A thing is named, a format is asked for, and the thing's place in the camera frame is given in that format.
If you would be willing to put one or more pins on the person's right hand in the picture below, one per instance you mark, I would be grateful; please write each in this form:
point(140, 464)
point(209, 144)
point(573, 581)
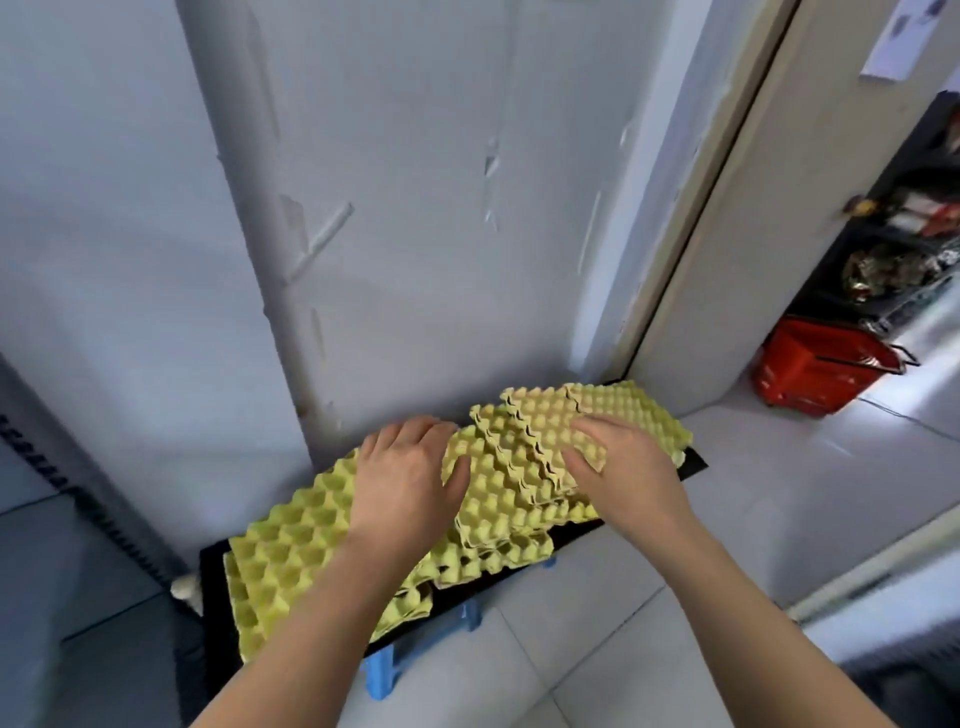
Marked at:
point(637, 487)

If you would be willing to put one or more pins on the person's left hand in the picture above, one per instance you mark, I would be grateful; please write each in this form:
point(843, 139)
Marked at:
point(401, 491)

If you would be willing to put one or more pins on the person's left little finger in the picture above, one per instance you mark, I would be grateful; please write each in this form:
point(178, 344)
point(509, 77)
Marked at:
point(366, 448)

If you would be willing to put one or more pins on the person's right thumb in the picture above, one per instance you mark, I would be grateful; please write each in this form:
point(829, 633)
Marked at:
point(581, 465)

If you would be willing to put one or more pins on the person's left thumb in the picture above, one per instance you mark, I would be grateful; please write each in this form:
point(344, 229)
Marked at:
point(463, 484)

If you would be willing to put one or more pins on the person's left middle finger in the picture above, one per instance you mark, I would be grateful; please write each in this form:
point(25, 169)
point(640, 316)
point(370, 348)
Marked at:
point(414, 427)

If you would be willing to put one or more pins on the yellow moulded egg carton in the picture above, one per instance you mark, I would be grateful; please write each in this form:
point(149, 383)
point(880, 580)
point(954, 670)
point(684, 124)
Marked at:
point(510, 480)

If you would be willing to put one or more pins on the person's right forearm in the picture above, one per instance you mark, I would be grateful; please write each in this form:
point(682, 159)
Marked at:
point(750, 637)

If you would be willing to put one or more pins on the person's left forearm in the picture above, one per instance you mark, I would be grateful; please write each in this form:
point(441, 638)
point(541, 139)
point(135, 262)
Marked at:
point(315, 637)

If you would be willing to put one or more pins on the pile of yellow egg trays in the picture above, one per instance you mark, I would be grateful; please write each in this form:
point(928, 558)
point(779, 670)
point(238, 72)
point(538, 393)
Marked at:
point(292, 540)

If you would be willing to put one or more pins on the blue plastic stool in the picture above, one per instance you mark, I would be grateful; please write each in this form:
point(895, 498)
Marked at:
point(386, 667)

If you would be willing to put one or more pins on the black flat board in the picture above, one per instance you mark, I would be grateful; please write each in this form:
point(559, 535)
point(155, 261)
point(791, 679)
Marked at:
point(214, 600)

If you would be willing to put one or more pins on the small white object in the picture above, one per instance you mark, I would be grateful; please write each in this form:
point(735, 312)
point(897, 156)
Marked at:
point(186, 592)

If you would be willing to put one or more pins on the red shopping basket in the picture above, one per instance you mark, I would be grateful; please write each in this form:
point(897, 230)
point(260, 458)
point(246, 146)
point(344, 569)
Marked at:
point(814, 367)

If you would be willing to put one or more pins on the black shelf rack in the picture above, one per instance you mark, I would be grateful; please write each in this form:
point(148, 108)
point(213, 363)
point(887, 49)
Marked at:
point(840, 262)

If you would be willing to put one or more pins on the grey appliance with black grille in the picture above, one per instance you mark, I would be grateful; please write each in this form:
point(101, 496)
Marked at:
point(67, 600)

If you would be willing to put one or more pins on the beige door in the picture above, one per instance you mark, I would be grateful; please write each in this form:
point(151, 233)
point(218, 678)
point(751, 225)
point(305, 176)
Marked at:
point(780, 187)

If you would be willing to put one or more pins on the shiny gold packets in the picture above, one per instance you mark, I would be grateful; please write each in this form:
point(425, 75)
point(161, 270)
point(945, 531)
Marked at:
point(885, 271)

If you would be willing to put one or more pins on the brass door knob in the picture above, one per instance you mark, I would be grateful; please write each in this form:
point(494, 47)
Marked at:
point(861, 207)

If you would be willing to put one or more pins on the red and white packets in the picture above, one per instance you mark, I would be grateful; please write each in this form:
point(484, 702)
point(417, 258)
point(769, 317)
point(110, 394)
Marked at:
point(926, 214)

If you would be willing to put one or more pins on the white paper sheet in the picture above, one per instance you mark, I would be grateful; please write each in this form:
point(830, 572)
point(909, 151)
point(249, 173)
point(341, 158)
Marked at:
point(900, 37)

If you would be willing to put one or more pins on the white wall pipe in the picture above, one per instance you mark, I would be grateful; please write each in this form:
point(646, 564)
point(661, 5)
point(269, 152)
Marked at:
point(247, 187)

